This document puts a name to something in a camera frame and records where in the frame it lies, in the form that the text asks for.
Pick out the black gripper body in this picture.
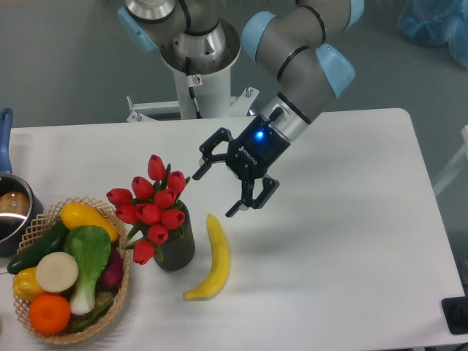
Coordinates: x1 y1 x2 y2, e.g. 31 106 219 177
225 116 290 180

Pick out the yellow bell pepper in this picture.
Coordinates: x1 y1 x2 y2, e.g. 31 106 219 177
13 267 45 302

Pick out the green bok choy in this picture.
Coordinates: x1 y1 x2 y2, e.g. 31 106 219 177
64 225 111 315

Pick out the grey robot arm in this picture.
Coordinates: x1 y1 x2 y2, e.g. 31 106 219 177
118 1 364 216

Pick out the green chili pepper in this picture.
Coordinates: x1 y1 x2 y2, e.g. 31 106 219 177
68 300 113 333

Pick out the purple sweet potato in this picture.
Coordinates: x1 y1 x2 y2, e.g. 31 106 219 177
101 246 124 289

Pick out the woven wicker basket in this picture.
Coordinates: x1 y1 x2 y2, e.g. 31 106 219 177
13 197 131 345

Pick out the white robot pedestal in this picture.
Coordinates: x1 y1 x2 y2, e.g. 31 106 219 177
127 19 259 122

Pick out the yellow squash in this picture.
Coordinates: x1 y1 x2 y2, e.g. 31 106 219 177
60 203 119 242

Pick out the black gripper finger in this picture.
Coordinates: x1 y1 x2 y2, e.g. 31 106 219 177
225 176 280 218
192 127 233 180

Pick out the blue plastic bag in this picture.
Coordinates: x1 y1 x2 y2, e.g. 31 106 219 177
398 1 467 68

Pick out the blue saucepan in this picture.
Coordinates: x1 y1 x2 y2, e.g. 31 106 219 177
1 108 43 257

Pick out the black device at edge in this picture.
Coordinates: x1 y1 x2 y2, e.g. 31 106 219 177
441 296 467 335

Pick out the dark green cucumber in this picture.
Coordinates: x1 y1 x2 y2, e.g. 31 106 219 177
7 220 69 275

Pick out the red tulip bouquet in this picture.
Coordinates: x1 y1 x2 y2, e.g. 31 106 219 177
107 154 189 265

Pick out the orange fruit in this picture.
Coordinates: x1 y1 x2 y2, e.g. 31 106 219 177
29 294 71 335

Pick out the white frame at right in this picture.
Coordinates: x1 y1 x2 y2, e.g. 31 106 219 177
432 125 467 197

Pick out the yellow banana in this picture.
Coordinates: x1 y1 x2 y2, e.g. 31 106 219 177
183 214 230 301

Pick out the dark grey ribbed vase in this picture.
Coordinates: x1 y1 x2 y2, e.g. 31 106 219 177
154 204 195 271

